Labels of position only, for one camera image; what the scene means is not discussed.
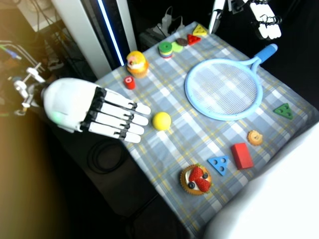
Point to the red rectangular block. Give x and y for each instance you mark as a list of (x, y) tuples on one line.
[(241, 156)]

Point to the toy cupcake with orange fruit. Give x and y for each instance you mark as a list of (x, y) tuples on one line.
[(137, 66)]

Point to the white robot body shell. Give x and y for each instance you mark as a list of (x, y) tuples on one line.
[(274, 199)]

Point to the light blue toy racket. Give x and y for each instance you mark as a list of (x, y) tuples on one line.
[(266, 53)]

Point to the blue triangle block with holes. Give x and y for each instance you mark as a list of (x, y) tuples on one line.
[(219, 165)]

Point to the grey power strip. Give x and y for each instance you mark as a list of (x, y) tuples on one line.
[(152, 37)]

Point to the white equipment box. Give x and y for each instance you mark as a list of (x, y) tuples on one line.
[(30, 15)]

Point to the red cylinder block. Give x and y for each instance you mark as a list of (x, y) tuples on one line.
[(129, 84)]

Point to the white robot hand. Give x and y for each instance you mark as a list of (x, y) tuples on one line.
[(67, 99), (268, 27)]

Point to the toy tart with strawberries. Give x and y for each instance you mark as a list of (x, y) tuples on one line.
[(197, 174)]

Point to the light green toy cookie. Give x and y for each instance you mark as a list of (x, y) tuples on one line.
[(177, 48)]

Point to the blue plaid tablecloth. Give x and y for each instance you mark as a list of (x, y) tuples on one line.
[(174, 139)]

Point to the white power adapter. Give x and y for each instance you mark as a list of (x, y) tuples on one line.
[(166, 23)]

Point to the red triangle block with holes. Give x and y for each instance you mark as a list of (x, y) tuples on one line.
[(193, 41)]

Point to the yellow triangle block with hole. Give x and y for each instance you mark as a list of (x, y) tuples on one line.
[(203, 32)]

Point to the yellow foam ball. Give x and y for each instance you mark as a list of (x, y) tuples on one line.
[(162, 121)]

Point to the brown chocolate toy cookie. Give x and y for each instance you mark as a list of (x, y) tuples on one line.
[(182, 41)]

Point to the green triangle block with holes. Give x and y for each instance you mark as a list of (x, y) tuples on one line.
[(279, 110)]

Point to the white column with blue light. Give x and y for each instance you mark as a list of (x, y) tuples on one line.
[(82, 30)]

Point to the tan toy biscuit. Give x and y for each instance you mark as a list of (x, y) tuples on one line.
[(254, 140)]

